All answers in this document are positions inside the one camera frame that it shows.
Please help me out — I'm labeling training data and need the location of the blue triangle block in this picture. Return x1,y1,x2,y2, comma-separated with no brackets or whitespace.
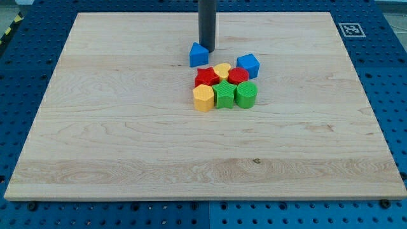
189,42,209,67

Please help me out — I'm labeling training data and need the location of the green cylinder block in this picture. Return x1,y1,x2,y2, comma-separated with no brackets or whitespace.
235,81,258,109

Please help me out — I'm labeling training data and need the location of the light wooden board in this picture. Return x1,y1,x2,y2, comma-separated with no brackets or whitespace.
4,12,406,202

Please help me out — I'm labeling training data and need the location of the green star block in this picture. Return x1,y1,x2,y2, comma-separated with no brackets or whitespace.
212,80,237,109

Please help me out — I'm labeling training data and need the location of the white fiducial marker tag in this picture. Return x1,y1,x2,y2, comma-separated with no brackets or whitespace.
339,22,366,38

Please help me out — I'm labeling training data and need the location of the yellow heart block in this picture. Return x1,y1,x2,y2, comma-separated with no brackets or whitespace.
213,63,231,81

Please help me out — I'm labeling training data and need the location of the red star block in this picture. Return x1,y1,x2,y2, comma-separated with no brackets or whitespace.
195,67,219,87

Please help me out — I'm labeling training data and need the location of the black yellow hazard tape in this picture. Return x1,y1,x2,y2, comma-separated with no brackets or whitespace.
1,11,24,46

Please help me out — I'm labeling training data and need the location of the yellow hexagon block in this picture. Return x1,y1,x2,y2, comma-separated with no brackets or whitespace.
193,84,214,112

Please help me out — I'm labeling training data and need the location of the red cylinder block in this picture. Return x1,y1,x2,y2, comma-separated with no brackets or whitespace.
228,67,249,85

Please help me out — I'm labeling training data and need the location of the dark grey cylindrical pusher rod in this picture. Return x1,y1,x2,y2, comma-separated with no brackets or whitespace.
198,0,217,53

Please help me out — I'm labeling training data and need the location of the blue cube block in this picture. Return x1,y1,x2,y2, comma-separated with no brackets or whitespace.
236,53,260,79

